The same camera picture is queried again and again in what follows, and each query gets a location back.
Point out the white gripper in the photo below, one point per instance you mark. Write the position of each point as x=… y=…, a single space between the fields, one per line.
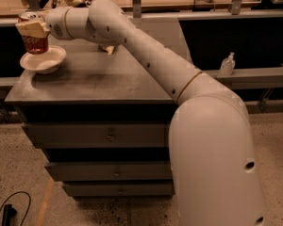
x=56 y=23

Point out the red coke can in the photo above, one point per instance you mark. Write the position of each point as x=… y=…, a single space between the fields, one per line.
x=33 y=45

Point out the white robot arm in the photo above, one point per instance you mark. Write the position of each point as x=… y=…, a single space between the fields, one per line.
x=211 y=147

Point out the white paper bowl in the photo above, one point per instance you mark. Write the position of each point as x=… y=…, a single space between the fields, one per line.
x=44 y=63

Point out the grey drawer cabinet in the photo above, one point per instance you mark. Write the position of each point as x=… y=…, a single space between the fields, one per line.
x=94 y=87

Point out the top grey drawer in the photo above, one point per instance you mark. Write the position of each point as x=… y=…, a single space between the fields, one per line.
x=97 y=135

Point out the grey drawer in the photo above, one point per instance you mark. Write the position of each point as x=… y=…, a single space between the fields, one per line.
x=97 y=135
x=109 y=171
x=119 y=188

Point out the middle grey drawer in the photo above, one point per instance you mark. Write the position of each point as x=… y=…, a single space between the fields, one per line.
x=109 y=171

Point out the bottom grey drawer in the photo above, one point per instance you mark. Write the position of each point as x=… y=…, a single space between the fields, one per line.
x=119 y=188

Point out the black device on floor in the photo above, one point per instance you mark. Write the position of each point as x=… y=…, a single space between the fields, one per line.
x=8 y=215

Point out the clear sanitizer pump bottle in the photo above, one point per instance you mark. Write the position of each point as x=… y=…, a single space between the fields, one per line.
x=228 y=65

